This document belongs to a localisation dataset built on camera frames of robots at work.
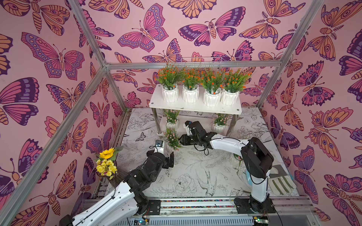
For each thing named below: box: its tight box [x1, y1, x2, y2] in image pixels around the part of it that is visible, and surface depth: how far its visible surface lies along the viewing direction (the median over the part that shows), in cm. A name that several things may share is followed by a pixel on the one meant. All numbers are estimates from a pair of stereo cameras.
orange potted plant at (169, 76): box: [154, 64, 183, 103], surface depth 74 cm
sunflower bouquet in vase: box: [93, 145, 124, 180], surface depth 66 cm
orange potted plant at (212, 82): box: [201, 68, 224, 107], surface depth 71 cm
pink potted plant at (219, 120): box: [211, 112, 231, 135], surface depth 93 cm
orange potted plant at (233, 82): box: [220, 68, 253, 106], surface depth 72 cm
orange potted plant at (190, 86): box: [181, 68, 201, 104], surface depth 73 cm
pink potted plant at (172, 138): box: [162, 128, 182, 152], surface depth 87 cm
